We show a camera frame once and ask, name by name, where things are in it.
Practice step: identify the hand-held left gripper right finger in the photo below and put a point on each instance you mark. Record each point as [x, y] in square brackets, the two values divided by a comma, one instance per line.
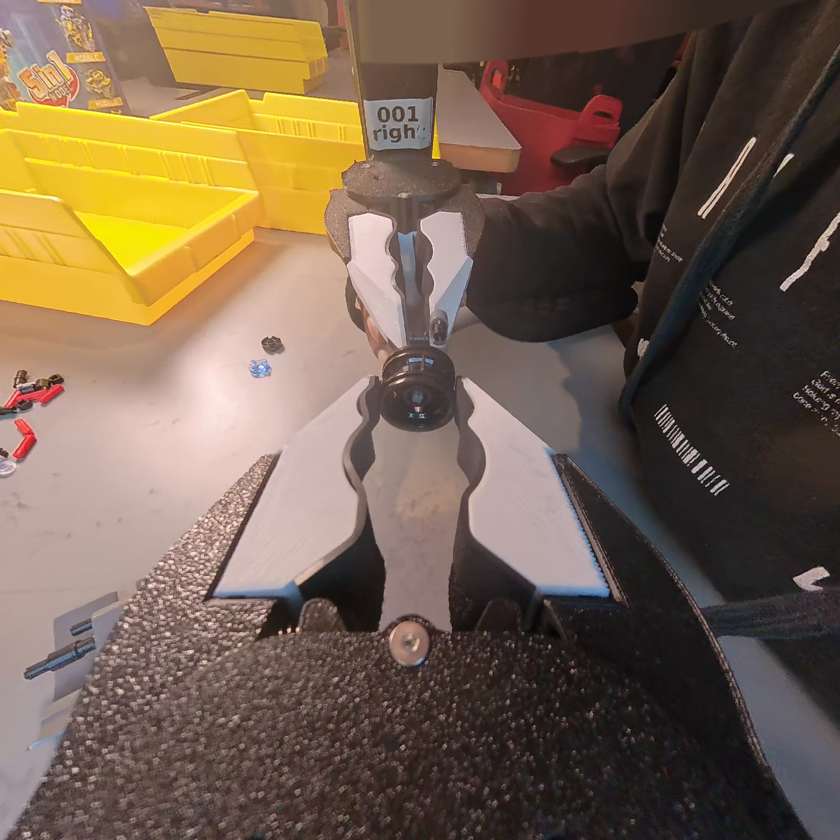
[525, 525]

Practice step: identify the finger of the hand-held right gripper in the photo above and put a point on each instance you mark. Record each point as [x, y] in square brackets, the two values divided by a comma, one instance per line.
[371, 269]
[453, 262]

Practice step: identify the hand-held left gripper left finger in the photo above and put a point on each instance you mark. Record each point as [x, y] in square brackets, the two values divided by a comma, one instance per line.
[295, 525]

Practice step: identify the small black grey brick assembly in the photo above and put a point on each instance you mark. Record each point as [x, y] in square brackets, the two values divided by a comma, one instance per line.
[438, 328]

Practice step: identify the black toy wheel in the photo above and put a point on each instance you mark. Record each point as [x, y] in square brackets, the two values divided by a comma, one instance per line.
[417, 394]

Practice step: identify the person's right forearm black sleeve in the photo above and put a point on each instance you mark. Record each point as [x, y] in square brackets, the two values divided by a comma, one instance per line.
[558, 262]

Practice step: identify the person's right hand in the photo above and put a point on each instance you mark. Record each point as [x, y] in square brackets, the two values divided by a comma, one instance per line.
[375, 338]

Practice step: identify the tan side table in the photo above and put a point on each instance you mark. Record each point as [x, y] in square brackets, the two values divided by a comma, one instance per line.
[479, 131]

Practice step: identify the small black round brick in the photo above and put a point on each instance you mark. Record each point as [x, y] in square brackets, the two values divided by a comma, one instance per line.
[271, 345]

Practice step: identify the blue translucent round brick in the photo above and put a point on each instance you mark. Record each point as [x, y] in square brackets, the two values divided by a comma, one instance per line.
[260, 368]

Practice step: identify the red plastic cart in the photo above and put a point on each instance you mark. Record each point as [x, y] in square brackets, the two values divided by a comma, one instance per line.
[538, 124]

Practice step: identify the open-front yellow plastic bin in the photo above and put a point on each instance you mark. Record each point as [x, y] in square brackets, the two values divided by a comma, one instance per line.
[164, 282]

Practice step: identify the yellow open storage bin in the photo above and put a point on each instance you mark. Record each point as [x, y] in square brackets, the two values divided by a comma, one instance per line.
[131, 144]

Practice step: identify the dark metal rod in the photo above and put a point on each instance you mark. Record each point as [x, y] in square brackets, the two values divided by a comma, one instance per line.
[59, 659]

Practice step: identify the grey panel brick assembly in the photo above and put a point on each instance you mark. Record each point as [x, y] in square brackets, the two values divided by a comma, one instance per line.
[72, 695]

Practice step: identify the pile of small toy bricks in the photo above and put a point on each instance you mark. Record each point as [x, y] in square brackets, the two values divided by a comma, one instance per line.
[26, 394]

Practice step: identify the person's black printed hoodie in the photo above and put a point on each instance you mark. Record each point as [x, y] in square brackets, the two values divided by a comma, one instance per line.
[754, 328]

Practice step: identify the toy robot kit box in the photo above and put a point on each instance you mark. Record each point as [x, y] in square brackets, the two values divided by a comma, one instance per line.
[52, 52]

